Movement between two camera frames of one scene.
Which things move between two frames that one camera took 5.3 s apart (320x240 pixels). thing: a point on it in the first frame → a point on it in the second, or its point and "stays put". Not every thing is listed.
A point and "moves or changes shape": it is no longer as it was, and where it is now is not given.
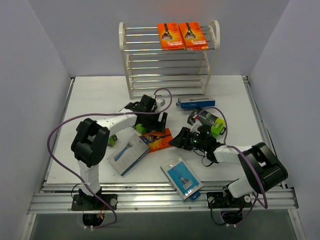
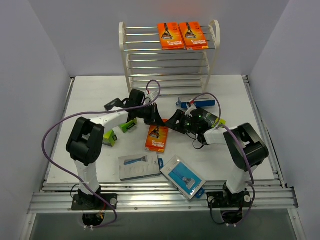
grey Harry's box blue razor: (129, 154) → (138, 166)
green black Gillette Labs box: (140, 129) → (125, 126)
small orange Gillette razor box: (157, 140) moves or changes shape
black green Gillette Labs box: (205, 118) stays put
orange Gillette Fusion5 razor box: (193, 36) stays put
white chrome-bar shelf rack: (152, 70) stays put
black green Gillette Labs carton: (111, 140) stays put
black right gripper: (186, 139) → (180, 122)
